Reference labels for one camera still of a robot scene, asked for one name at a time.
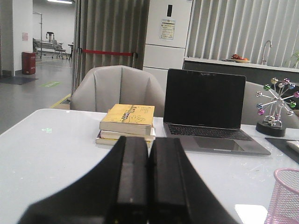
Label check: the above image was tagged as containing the black mouse pad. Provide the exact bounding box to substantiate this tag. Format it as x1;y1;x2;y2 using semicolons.
265;138;299;163

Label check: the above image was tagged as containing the fruit plate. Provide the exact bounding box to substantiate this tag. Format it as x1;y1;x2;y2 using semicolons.
222;54;251;63

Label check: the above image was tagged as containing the distant office chair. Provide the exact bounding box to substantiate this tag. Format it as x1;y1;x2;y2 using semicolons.
52;39;68;59

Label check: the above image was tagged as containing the pink mesh pen holder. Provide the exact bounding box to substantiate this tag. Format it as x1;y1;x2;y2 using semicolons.
265;168;299;224

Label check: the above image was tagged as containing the yellow top book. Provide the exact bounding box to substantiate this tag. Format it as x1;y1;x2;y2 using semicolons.
100;104;155;135

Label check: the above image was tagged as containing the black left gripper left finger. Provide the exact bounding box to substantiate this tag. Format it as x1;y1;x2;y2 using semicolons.
19;137;148;224

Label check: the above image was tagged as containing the ferris wheel desk ornament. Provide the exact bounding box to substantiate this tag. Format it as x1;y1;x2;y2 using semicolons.
256;77;299;137

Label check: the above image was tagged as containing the middle book in stack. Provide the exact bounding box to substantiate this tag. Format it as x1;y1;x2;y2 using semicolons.
97;128;156;141

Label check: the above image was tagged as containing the grey open laptop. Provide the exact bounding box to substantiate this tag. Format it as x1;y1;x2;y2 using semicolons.
163;69;271;155

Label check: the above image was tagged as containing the grey upholstered chair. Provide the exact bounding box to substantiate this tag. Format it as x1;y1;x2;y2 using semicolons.
70;65;165;117

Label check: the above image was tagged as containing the chrome kitchen faucet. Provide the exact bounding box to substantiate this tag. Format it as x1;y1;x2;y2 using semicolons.
260;40;272;65

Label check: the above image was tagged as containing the green plant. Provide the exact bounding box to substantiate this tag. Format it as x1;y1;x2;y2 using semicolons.
284;51;299;69

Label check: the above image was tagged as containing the white refrigerator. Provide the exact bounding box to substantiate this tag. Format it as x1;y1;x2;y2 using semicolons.
143;0;192;91

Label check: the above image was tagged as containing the red barrier belt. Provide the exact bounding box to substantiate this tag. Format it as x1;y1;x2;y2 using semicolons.
82;49;134;56

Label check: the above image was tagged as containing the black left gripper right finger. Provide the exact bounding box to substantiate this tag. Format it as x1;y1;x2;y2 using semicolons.
148;138;237;224

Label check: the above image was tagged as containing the red trash bin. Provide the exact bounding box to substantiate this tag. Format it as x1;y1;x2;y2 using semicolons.
21;52;36;75

